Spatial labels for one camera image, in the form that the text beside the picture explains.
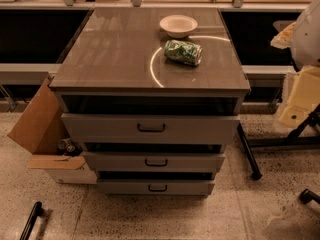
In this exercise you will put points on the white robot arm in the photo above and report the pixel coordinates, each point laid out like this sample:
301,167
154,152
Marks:
303,39

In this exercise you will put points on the grey drawer cabinet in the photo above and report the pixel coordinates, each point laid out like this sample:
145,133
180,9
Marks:
117,66

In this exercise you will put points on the grey middle drawer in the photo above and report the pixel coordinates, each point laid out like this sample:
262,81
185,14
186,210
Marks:
154,162

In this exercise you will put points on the grey drawer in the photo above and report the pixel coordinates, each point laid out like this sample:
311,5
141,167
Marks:
150,129
156,187
154,162

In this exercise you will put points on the grey top drawer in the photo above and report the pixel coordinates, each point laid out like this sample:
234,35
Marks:
150,129

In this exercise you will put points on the grey bottom drawer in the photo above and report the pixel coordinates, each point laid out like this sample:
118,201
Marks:
156,187

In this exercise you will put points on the open cardboard box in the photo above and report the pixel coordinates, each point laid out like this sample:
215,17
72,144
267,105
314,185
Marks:
38,131

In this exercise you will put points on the crushed green can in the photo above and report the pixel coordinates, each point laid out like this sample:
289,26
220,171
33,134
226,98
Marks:
183,52

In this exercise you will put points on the white bowl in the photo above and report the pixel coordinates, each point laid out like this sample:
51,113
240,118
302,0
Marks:
178,26

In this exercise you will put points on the cans inside cardboard box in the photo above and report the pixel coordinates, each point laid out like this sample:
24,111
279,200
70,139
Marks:
66,145

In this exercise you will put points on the black stand leg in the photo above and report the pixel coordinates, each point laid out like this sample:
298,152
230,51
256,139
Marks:
293,140

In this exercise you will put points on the black bar lower left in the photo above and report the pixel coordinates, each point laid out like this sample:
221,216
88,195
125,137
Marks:
36,212

